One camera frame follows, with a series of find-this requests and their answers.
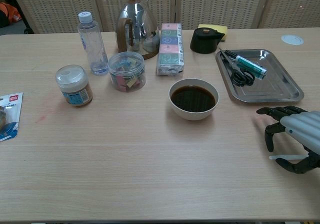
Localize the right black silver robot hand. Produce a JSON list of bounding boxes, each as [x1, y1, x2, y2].
[[256, 105, 320, 174]]

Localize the white plastic spoon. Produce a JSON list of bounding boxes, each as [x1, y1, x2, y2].
[[269, 154, 310, 161]]

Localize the stainless steel tray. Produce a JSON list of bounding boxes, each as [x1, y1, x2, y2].
[[215, 48, 305, 103]]

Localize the beige bowl of dark liquid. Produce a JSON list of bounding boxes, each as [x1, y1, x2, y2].
[[168, 78, 220, 121]]

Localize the green marker pen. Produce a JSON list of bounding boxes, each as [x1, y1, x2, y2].
[[224, 50, 268, 80]]

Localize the black scissors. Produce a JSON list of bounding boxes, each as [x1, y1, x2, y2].
[[219, 47, 256, 87]]

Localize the white round table grommet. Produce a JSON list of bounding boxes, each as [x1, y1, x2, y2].
[[280, 34, 305, 46]]

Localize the yellow sponge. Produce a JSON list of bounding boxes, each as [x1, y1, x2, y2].
[[197, 23, 229, 42]]

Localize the small black teapot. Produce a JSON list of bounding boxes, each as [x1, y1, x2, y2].
[[189, 27, 226, 54]]

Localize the wooden rattan folding screen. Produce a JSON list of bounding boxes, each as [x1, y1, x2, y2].
[[8, 0, 320, 34]]

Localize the multicolour tissue pack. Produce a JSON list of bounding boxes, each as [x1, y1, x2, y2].
[[156, 22, 185, 77]]

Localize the clear jar of binder clips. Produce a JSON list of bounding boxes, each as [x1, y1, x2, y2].
[[107, 51, 147, 93]]

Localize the steel gooseneck kettle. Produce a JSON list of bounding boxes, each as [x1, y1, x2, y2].
[[115, 0, 160, 60]]

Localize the clear plastic water bottle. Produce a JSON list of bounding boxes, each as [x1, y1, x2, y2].
[[77, 11, 109, 76]]

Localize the small white-lidded can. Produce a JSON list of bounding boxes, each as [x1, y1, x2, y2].
[[55, 64, 94, 108]]

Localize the orange object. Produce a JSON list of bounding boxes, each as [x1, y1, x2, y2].
[[0, 1, 22, 25]]

